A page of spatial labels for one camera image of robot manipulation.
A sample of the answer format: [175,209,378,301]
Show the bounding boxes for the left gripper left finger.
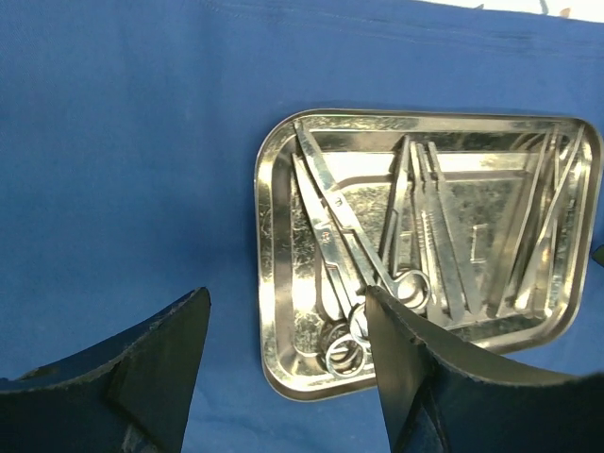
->
[1,288,210,452]

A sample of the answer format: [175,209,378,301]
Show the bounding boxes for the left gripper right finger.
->
[365,286,603,452]

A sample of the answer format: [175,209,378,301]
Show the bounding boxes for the steel tweezers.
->
[485,126,559,319]
[510,126,585,312]
[427,142,482,321]

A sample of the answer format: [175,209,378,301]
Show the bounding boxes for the blue surgical cloth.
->
[1,1,603,452]

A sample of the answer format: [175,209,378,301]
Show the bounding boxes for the steel forceps in tray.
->
[411,141,465,327]

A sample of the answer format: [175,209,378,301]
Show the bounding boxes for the stainless steel tray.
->
[255,109,603,401]

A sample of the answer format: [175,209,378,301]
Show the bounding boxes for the steel scalpel handle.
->
[378,135,411,278]

